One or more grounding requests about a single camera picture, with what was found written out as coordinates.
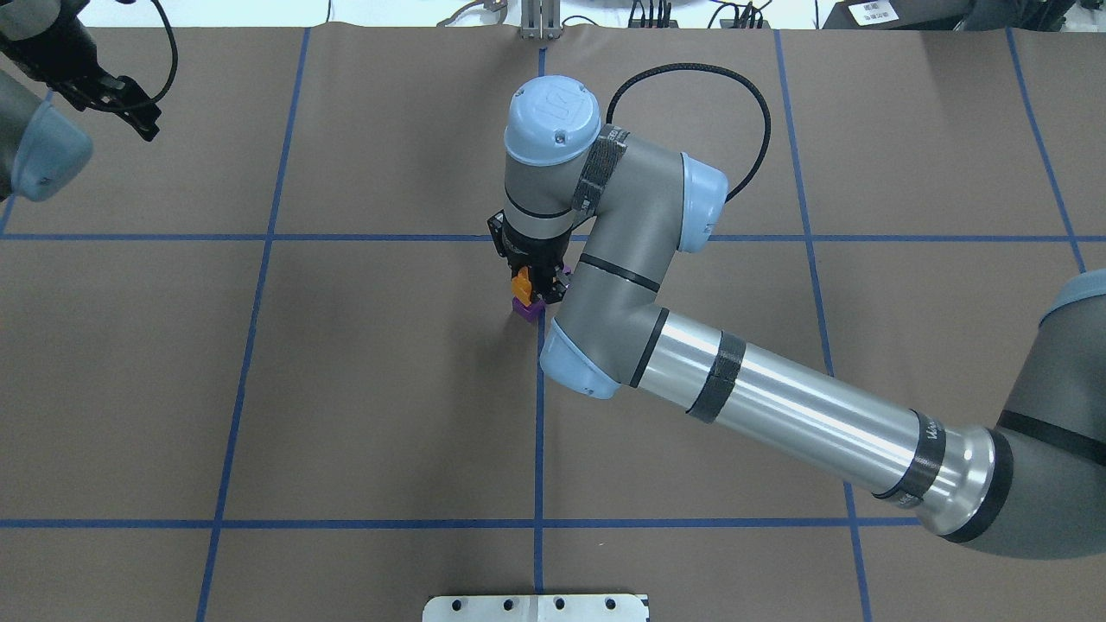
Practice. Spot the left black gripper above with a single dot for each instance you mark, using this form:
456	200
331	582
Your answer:
54	53

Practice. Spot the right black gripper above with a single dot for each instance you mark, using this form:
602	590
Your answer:
541	259

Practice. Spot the orange trapezoid block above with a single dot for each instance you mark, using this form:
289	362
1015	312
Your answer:
522	287

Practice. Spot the purple trapezoid block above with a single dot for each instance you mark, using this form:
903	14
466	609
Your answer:
531	313

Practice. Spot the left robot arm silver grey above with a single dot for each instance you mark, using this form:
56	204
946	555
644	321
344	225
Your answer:
41	149

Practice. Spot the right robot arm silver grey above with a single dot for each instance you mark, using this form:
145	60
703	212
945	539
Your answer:
593	216

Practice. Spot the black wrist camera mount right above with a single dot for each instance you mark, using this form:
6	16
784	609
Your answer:
495	226

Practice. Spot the aluminium frame post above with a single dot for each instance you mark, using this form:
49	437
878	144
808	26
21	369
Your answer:
540	20

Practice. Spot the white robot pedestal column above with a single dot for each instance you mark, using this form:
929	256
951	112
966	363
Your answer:
538	607

